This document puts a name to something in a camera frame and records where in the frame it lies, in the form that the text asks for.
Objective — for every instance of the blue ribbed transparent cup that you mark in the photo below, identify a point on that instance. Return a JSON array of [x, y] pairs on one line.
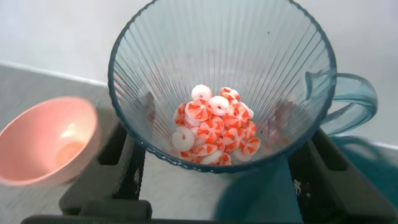
[[248, 46]]

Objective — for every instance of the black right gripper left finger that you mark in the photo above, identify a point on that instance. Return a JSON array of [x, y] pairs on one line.
[[102, 183]]

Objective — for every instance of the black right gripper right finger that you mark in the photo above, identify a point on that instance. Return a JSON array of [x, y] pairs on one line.
[[335, 193]]

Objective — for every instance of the teal plastic basin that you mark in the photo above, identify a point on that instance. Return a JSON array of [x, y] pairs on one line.
[[264, 199]]

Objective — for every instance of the pink ribbed bowl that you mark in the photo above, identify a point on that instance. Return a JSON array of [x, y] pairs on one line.
[[37, 140]]

